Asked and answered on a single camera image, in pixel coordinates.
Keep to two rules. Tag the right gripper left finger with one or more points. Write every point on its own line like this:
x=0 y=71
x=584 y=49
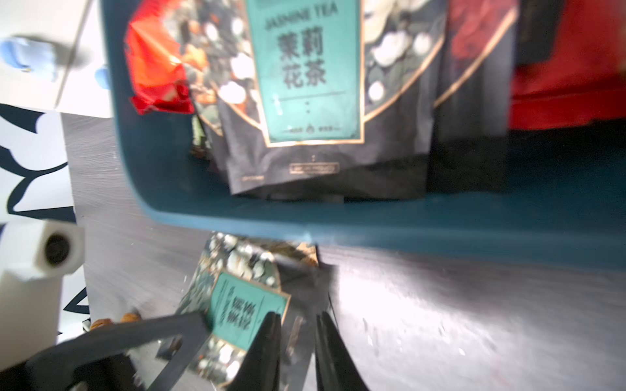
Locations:
x=260 y=369

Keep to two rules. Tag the small red tea bag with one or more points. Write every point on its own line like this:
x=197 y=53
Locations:
x=155 y=66

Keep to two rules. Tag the teal label black tea bag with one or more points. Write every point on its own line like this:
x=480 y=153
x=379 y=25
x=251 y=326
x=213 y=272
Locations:
x=320 y=100

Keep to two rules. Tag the green tea bag top pile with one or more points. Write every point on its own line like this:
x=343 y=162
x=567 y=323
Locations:
x=238 y=281

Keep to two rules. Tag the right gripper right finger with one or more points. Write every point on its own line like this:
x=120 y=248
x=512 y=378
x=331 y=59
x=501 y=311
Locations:
x=335 y=369

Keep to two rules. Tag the brown white plush dog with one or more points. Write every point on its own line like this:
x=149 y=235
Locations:
x=127 y=318

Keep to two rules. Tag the light blue drawer box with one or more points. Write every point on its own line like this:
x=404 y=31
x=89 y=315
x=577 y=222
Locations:
x=53 y=57

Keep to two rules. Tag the teal plastic storage box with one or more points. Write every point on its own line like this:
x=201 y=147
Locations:
x=565 y=205

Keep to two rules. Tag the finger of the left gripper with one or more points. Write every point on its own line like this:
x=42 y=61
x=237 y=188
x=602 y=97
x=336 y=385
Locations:
x=97 y=359

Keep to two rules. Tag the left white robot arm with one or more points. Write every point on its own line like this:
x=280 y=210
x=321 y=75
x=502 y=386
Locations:
x=35 y=257

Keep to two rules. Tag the pink label black tea bag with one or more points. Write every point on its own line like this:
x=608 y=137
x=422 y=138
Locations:
x=470 y=141

